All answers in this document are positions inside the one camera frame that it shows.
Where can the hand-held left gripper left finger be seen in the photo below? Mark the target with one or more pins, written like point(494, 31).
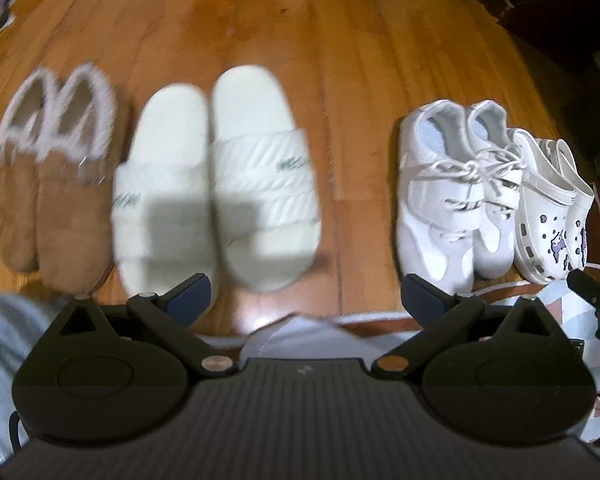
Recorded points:
point(192, 299)

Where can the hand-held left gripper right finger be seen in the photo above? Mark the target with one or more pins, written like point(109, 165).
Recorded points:
point(420, 300)

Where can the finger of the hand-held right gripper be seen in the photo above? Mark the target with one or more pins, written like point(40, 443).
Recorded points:
point(597, 300)

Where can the white lace-up sneaker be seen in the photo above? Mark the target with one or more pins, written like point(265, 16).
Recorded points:
point(430, 240)
point(497, 230)

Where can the white clog purple charms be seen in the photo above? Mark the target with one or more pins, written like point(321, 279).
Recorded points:
point(540, 230)
point(580, 230)

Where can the cream slide sandal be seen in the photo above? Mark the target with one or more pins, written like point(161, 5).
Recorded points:
point(165, 200)
point(260, 200)

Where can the brown fur-lined slipper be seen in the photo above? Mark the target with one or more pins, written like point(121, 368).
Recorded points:
point(70, 230)
point(15, 220)

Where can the person's grey pants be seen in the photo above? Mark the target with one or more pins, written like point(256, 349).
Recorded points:
point(10, 360)

